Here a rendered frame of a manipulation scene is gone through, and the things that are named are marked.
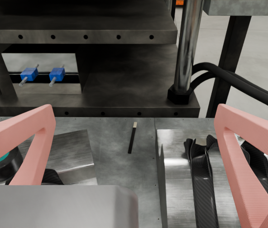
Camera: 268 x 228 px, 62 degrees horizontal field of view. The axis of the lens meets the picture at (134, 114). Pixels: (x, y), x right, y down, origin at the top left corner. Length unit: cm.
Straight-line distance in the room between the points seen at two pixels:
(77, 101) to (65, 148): 40
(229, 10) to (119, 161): 64
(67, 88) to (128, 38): 32
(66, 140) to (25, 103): 44
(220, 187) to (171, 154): 11
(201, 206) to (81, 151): 27
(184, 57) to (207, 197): 49
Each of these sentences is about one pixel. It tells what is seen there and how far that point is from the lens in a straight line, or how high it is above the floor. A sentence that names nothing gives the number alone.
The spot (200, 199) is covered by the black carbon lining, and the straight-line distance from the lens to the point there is 46.
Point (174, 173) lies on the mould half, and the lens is 45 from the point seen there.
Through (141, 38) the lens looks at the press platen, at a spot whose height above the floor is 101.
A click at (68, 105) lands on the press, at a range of 89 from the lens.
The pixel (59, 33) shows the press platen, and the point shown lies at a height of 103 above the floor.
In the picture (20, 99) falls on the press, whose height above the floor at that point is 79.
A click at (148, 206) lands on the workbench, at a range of 55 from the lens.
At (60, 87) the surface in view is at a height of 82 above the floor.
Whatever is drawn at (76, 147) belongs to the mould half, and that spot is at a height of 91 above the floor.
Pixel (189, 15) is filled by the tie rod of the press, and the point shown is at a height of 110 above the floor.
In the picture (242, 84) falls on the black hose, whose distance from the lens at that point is 79.
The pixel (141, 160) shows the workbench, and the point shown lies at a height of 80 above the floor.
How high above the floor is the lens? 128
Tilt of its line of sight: 37 degrees down
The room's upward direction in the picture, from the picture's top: straight up
